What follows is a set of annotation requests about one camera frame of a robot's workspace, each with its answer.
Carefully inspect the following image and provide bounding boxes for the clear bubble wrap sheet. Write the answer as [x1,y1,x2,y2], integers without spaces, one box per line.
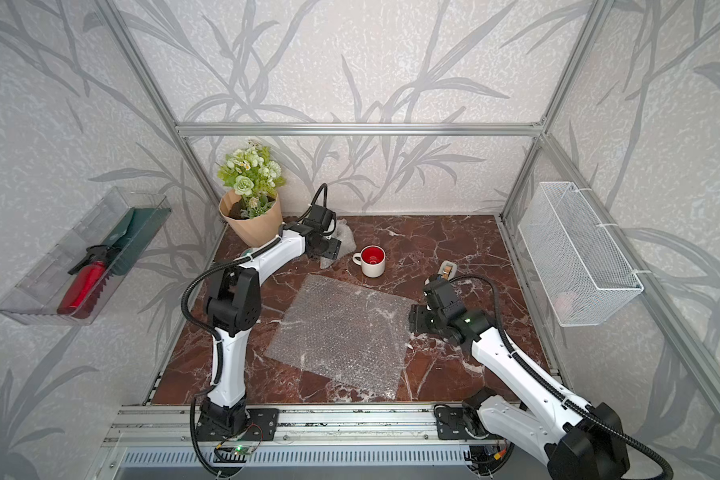
[266,274,413,400]
[320,219,357,269]

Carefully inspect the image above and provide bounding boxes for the white mug red inside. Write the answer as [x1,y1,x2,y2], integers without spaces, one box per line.
[352,245,387,278]

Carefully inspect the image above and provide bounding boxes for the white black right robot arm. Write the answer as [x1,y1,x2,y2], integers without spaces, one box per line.
[409,275,674,479]

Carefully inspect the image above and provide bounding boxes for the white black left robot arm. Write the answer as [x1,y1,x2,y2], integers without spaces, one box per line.
[181,204,341,434]

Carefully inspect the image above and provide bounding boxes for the grey tape dispenser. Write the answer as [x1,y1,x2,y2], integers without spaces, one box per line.
[438,261,458,280]

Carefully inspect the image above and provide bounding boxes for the beige flower pot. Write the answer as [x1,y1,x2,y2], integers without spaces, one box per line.
[218,190,283,247]

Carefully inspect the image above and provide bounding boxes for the green white artificial flowers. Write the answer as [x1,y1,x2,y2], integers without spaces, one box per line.
[217,140,286,220]

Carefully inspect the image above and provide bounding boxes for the red black spray bottle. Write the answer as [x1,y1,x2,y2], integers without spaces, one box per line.
[56,245,111,319]

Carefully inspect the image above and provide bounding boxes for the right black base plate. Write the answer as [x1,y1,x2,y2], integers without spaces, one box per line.
[433,404,489,440]

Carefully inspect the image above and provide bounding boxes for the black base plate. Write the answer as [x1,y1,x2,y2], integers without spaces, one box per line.
[195,408,280,442]
[433,404,489,440]

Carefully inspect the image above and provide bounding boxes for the white wire mesh basket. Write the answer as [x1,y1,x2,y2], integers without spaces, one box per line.
[519,181,644,327]

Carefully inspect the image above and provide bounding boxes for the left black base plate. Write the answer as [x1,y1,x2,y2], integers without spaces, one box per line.
[195,408,280,442]

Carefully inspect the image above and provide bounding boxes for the clear plastic wall tray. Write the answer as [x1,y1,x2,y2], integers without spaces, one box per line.
[0,187,172,326]

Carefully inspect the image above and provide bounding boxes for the aluminium mounting rail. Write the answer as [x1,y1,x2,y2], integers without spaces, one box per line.
[101,401,607,448]

